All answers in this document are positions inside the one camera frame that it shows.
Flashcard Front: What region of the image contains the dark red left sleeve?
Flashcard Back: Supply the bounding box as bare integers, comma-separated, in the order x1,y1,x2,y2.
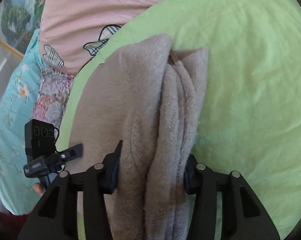
0,212,29,239

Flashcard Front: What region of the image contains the pink heart-patterned duvet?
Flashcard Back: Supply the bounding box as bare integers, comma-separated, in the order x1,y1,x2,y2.
39,0,162,74

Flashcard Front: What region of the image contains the beige knit sweater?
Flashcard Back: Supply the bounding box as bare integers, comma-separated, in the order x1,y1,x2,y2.
66,34,208,239

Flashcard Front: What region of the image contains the gold-framed landscape painting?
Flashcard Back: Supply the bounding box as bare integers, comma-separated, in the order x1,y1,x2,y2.
0,0,46,58

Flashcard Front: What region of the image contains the person's left hand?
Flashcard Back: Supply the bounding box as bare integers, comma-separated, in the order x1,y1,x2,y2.
33,183,45,197

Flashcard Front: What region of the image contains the teal floral quilt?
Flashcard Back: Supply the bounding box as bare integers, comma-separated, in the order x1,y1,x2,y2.
0,29,47,215

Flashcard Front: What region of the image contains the pink purple floral pillow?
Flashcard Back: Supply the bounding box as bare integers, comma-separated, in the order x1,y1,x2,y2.
32,67,74,128

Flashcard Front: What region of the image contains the green bed sheet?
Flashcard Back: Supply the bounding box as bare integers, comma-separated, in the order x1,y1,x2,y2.
57,0,301,238

